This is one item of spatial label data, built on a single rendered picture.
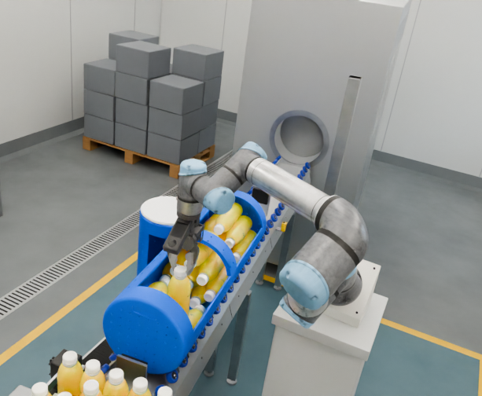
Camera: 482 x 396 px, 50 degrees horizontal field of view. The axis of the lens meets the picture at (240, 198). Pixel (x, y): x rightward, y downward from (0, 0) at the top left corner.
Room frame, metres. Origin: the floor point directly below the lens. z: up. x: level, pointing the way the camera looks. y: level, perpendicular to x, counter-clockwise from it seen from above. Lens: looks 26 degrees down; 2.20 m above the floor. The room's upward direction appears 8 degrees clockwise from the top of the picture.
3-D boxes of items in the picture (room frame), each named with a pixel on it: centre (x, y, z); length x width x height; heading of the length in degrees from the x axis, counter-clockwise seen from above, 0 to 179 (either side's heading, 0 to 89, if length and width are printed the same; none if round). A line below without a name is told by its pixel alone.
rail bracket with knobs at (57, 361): (1.17, 0.46, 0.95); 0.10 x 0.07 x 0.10; 75
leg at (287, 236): (3.10, -0.36, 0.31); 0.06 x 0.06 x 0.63; 75
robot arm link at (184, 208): (1.33, 0.15, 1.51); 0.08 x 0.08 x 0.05
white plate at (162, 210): (2.15, 0.32, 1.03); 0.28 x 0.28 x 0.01
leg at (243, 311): (2.15, -0.10, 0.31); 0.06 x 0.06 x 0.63; 75
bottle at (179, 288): (1.31, 0.15, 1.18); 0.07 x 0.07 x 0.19
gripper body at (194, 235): (1.33, 0.14, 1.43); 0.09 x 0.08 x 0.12; 165
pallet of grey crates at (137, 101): (5.31, 1.07, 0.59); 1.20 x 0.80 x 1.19; 69
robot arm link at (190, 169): (1.32, 0.14, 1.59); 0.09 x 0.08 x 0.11; 43
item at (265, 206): (2.44, -0.10, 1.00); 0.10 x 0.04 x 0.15; 75
